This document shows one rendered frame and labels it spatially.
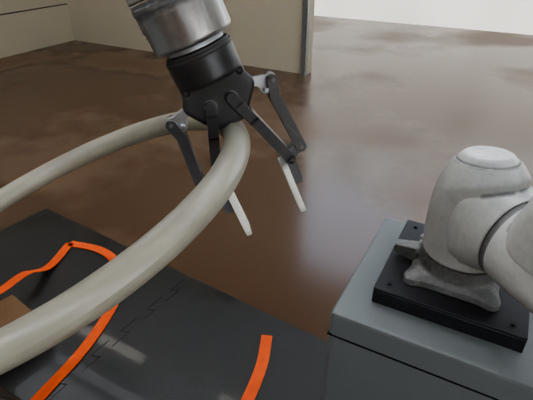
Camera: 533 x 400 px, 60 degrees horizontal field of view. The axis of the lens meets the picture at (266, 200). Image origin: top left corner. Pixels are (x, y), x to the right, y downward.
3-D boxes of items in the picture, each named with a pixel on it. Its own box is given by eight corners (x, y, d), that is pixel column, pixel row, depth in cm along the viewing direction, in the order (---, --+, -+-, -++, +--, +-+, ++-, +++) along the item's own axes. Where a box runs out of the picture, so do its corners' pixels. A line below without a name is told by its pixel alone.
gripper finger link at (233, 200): (230, 188, 55) (224, 191, 55) (252, 234, 58) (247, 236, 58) (228, 178, 57) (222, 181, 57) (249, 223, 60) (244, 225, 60)
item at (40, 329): (-302, 463, 39) (-336, 444, 38) (15, 185, 81) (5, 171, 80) (205, 355, 26) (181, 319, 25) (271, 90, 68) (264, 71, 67)
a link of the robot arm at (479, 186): (465, 220, 102) (491, 128, 91) (532, 270, 87) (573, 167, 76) (404, 236, 97) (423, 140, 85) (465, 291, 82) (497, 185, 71)
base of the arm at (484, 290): (404, 231, 108) (408, 211, 105) (506, 259, 99) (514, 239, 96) (381, 276, 94) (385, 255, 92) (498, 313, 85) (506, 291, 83)
